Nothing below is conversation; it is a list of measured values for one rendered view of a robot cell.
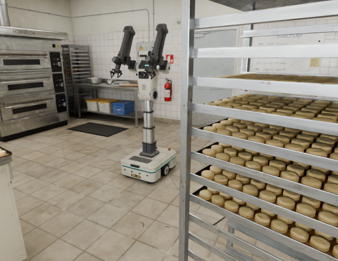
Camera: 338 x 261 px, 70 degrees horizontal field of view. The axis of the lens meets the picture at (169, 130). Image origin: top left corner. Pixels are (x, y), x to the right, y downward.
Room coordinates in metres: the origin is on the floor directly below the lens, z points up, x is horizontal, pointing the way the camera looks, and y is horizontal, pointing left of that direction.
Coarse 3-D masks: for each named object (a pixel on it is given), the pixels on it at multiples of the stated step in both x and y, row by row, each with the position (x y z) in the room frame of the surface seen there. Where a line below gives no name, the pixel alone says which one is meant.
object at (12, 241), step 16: (0, 176) 1.37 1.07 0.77; (0, 192) 1.36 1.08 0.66; (0, 208) 1.34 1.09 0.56; (16, 208) 1.41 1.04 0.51; (0, 224) 1.32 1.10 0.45; (16, 224) 1.40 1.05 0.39; (0, 240) 1.31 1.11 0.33; (16, 240) 1.38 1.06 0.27; (0, 256) 1.29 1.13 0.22; (16, 256) 1.36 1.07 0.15
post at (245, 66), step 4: (252, 24) 1.16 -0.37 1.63; (244, 28) 1.16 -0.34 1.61; (248, 28) 1.15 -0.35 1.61; (252, 28) 1.16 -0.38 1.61; (244, 40) 1.16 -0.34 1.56; (248, 40) 1.15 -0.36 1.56; (244, 44) 1.16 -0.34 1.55; (248, 44) 1.15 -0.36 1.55; (244, 60) 1.15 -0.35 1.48; (248, 60) 1.15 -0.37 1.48; (244, 64) 1.15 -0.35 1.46; (248, 64) 1.15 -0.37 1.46; (244, 68) 1.15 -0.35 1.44; (248, 68) 1.16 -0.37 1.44; (228, 228) 1.16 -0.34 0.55; (232, 228) 1.14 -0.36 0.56; (232, 232) 1.15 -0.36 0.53; (228, 244) 1.16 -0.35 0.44; (232, 244) 1.16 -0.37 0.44
